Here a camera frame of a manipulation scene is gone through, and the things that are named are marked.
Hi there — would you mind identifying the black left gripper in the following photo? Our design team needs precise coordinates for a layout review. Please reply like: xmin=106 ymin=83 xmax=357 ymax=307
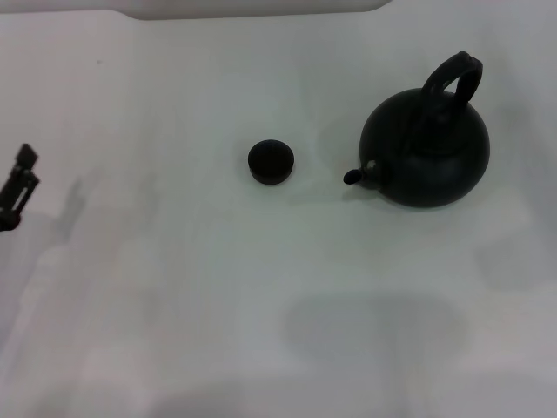
xmin=0 ymin=143 xmax=42 ymax=233

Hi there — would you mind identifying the dark brown teacup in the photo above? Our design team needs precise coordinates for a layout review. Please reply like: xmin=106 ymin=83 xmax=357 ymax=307
xmin=246 ymin=138 xmax=296 ymax=186

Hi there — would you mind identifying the black round teapot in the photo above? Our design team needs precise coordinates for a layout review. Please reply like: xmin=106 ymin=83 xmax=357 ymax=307
xmin=342 ymin=50 xmax=492 ymax=212

